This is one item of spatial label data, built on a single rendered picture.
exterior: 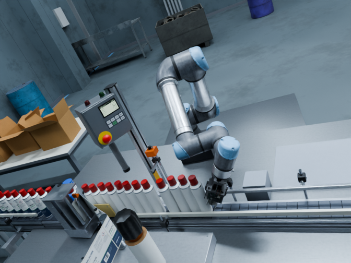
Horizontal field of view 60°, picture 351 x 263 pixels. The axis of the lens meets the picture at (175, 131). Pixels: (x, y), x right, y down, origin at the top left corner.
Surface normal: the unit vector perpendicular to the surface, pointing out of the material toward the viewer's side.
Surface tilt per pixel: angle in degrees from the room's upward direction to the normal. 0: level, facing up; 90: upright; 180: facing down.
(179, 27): 90
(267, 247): 0
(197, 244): 0
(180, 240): 0
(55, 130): 90
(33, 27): 90
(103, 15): 90
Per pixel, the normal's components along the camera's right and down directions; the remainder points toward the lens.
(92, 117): 0.54, 0.21
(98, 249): 0.90, -0.18
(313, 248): -0.37, -0.81
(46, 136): -0.09, 0.51
